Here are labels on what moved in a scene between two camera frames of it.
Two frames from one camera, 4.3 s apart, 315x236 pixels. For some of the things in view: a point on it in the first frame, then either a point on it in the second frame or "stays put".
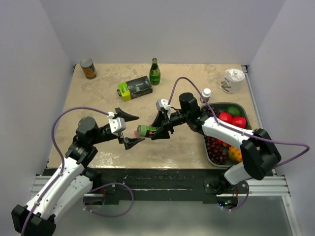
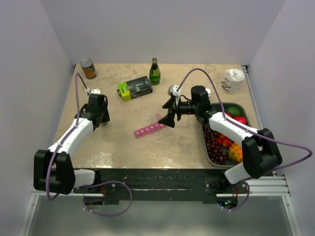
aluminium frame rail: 275,186 stays put
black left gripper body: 104,136 → 104,112
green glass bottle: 155,73 stays put
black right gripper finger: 162,133 → 169,119
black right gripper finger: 158,122 → 169,103
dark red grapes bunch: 217,153 stays put
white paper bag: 233,81 stays put
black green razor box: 134,88 stays put
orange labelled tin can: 88,68 stays put
